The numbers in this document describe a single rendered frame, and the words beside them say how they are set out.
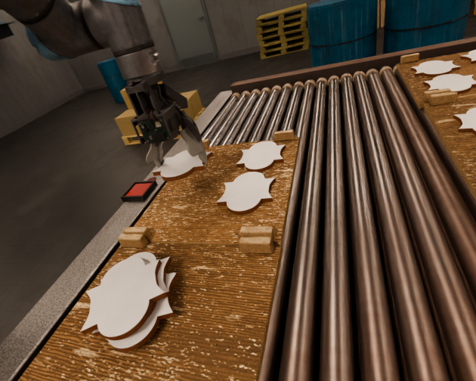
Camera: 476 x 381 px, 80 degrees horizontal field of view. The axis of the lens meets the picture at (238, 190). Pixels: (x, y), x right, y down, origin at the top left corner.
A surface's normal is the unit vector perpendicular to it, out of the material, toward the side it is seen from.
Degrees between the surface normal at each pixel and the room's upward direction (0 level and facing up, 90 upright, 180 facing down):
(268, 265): 0
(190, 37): 90
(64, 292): 0
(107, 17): 85
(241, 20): 90
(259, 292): 0
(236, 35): 90
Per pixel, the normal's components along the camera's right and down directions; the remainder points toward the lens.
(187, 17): -0.19, 0.60
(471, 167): -0.25, -0.79
